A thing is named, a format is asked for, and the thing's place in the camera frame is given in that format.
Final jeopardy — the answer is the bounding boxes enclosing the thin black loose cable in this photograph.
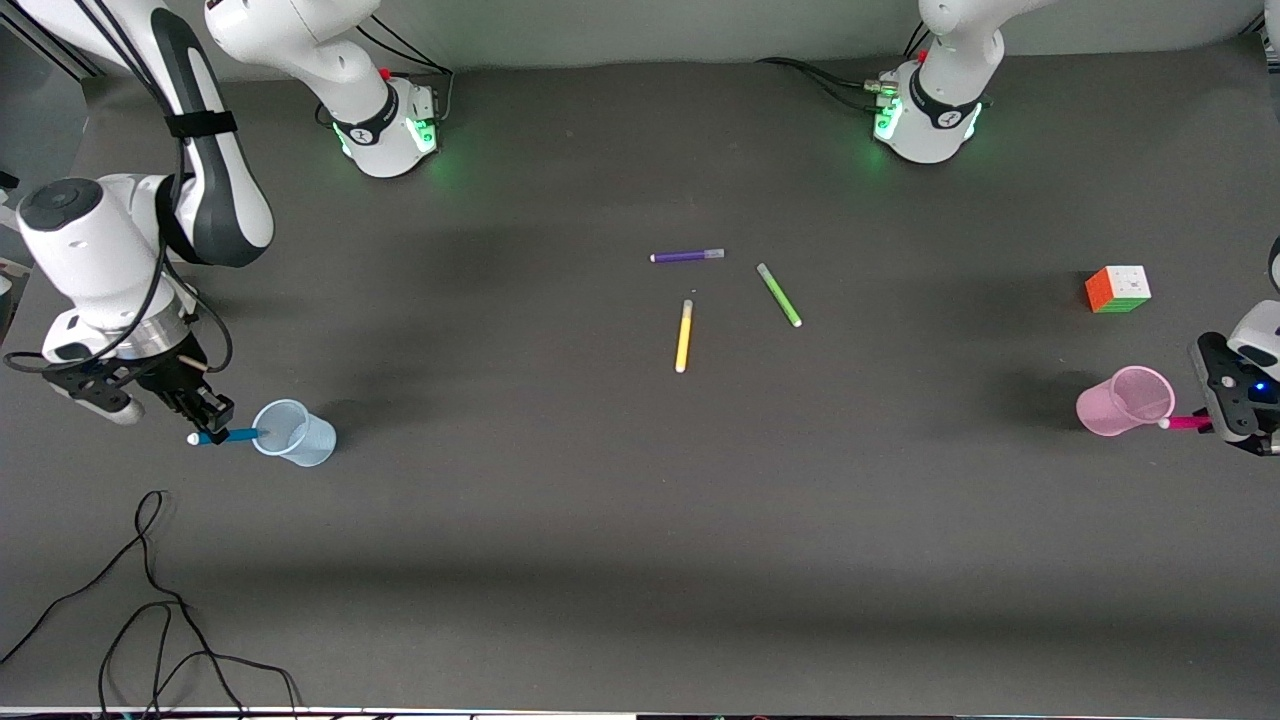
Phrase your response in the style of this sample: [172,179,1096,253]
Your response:
[0,490,246,720]
[98,600,301,720]

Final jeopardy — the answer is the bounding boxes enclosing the translucent blue plastic cup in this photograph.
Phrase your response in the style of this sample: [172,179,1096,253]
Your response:
[251,399,337,468]

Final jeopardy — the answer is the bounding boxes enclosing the black arm base cables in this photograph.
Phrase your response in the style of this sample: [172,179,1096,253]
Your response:
[755,20,936,113]
[315,14,456,131]

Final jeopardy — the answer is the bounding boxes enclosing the black right arm base cables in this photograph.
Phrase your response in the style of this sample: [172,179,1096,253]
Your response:
[315,14,456,131]

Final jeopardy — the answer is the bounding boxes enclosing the colourful puzzle cube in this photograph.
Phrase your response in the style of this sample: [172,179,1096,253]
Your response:
[1085,265,1153,315]

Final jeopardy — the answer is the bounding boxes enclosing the black left arm base cables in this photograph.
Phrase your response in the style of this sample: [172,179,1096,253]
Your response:
[755,20,936,113]

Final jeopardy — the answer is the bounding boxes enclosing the translucent pink plastic cup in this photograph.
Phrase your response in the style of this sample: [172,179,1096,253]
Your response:
[1076,366,1176,438]

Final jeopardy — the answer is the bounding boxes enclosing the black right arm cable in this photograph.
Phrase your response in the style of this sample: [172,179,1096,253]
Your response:
[0,0,237,377]

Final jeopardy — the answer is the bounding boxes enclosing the green marker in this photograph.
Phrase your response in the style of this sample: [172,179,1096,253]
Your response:
[756,262,803,329]

